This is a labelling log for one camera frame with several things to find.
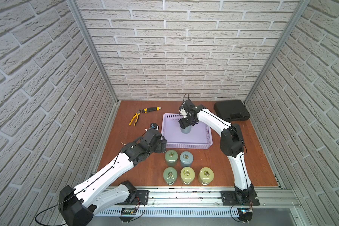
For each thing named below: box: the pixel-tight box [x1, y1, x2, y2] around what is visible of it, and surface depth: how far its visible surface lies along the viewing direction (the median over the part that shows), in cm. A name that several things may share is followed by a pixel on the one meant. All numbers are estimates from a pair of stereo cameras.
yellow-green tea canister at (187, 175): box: [180, 166, 195, 186], surface depth 76 cm
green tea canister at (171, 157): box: [164, 149, 179, 167], surface depth 82 cm
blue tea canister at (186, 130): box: [180, 125, 192, 134], surface depth 102 cm
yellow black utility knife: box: [142, 106, 162, 113], surface depth 116 cm
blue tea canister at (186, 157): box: [179, 151, 194, 165], surface depth 81 cm
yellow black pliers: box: [129, 108, 142, 127], surface depth 109 cm
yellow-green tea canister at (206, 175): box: [198, 166, 215, 186], surface depth 76 cm
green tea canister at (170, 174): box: [162, 166, 178, 186], surface depth 76 cm
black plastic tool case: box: [213, 99, 251, 122], surface depth 109 cm
